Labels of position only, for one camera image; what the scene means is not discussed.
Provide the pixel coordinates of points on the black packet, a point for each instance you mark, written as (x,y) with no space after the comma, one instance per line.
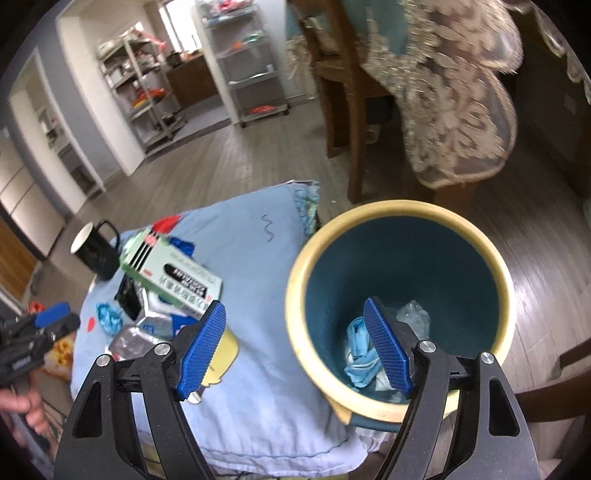
(127,295)

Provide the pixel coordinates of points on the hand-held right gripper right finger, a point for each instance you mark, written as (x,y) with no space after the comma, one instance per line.
(385,350)

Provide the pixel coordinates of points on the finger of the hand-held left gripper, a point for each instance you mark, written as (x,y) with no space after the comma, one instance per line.
(51,314)
(64,325)

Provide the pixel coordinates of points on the teal patterned cloth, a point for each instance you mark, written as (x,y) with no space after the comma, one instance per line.
(307,207)

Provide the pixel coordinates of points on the silver foil packet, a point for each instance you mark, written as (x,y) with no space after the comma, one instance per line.
(134,339)

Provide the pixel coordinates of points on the black mug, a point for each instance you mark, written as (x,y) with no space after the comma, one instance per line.
(99,258)

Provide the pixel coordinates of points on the wooden kitchen cabinet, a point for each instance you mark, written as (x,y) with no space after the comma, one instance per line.
(191,81)

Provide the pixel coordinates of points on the green and white box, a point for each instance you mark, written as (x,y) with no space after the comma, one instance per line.
(184,277)

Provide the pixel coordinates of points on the clear plastic wrap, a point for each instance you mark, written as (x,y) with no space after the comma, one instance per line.
(414,316)

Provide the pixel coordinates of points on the dark wooden chair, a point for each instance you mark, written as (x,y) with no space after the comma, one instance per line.
(554,392)

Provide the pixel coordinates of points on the white cabinet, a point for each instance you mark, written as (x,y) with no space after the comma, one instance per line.
(27,198)

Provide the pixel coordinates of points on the white and silver pouch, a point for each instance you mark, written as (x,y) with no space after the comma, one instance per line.
(159,311)

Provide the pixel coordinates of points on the person's left hand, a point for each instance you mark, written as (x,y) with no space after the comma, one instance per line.
(21,408)

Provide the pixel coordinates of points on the blue face mask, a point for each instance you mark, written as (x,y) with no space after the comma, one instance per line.
(359,339)

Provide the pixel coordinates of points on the blue cartoon print cloth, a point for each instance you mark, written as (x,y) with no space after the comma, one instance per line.
(268,277)

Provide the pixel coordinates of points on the white shelf cart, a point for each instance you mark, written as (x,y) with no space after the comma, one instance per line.
(249,60)

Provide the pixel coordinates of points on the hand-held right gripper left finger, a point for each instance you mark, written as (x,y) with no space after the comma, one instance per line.
(203,350)

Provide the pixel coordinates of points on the blue wrapper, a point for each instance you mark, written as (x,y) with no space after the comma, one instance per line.
(108,318)

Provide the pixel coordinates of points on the wooden table with lace cloth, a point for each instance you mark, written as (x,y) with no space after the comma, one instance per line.
(452,92)

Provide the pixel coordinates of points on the metal shelf rack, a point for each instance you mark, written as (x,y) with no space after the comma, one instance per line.
(143,92)

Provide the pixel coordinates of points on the orange patterned bag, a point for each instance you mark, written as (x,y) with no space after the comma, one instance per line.
(62,355)

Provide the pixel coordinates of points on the yellow rimmed teal bin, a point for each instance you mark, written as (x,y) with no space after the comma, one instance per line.
(323,240)

